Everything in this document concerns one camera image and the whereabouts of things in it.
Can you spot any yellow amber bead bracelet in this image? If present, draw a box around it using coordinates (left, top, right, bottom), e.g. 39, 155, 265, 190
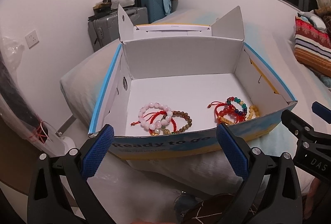
245, 105, 260, 121

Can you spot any large red bead bracelet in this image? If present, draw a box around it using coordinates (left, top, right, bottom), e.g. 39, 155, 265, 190
216, 106, 246, 125

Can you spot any red cord bracelet gold bar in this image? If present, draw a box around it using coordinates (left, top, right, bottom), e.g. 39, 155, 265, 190
207, 101, 238, 125

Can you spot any multicolour glass bead bracelet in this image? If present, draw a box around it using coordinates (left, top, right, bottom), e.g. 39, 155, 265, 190
225, 95, 249, 116

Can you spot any pink white bead bracelet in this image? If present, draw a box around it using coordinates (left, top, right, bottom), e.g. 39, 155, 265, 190
138, 102, 173, 130

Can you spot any red cord bracelet gold tube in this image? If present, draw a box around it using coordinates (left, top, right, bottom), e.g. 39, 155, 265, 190
130, 110, 178, 136

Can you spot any brown wooden bead bracelet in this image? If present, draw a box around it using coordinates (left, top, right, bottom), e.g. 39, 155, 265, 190
160, 110, 194, 136

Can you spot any person's right hand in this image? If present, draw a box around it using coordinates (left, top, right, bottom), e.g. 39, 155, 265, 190
303, 178, 329, 219

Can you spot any floral pale pillow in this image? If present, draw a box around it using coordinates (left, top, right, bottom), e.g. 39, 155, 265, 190
309, 67, 331, 90

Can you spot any striped red brown pillow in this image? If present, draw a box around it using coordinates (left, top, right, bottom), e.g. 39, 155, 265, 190
294, 17, 330, 77

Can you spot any clear plastic bag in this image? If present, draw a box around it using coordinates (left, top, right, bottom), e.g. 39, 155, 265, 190
1, 37, 56, 155

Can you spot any small grey blue pillow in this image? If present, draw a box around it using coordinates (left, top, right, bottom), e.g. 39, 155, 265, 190
297, 12, 326, 33

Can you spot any brown blanket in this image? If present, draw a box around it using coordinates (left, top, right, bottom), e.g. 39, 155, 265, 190
314, 6, 331, 19

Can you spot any striped bed sheet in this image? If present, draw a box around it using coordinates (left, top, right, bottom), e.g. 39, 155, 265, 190
59, 23, 330, 197

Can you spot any blue yellow cardboard box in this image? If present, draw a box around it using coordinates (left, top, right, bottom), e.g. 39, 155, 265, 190
89, 7, 297, 160

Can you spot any grey suitcase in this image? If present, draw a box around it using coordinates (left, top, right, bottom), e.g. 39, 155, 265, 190
88, 7, 149, 52

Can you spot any teal suitcase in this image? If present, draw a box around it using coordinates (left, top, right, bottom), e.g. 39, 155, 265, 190
140, 0, 172, 23

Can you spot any white wall socket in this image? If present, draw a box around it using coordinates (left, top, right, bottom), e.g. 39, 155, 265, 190
25, 30, 39, 48

